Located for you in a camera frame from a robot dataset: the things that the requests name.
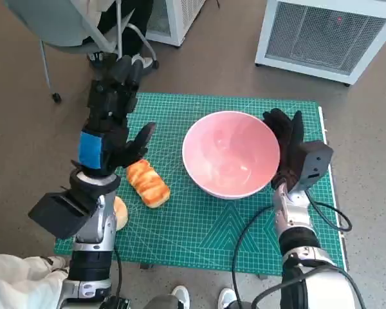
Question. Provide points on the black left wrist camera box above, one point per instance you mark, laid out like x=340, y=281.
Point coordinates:
x=61, y=212

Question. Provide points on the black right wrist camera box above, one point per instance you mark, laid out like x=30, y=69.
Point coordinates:
x=315, y=161

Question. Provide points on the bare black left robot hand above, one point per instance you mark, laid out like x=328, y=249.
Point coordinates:
x=109, y=128

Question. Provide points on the black glossy device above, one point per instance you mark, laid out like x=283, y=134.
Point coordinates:
x=117, y=303

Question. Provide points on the large white mesh enclosure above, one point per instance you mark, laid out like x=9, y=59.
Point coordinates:
x=325, y=35

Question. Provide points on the pink bowl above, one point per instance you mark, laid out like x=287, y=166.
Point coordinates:
x=231, y=154

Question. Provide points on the round toy bread bun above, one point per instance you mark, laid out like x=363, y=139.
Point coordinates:
x=121, y=214

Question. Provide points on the green cutting mat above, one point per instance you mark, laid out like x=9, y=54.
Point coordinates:
x=186, y=225

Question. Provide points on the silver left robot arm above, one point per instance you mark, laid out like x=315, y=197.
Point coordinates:
x=93, y=225

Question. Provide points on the small black table clip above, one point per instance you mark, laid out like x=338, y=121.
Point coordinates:
x=263, y=276
x=146, y=266

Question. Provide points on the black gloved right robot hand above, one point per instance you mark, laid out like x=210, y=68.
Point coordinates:
x=288, y=151

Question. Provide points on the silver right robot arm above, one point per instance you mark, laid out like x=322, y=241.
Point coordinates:
x=292, y=219

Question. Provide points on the white shoe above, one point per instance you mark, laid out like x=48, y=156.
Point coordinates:
x=226, y=299
x=180, y=297

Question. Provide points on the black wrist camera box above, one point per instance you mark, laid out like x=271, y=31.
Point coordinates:
x=61, y=212
x=315, y=161

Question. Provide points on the long striped toy bread loaf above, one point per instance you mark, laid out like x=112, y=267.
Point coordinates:
x=148, y=185

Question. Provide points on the grey office chair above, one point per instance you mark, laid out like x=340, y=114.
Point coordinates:
x=51, y=22

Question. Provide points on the person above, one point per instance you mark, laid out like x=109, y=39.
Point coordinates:
x=135, y=13

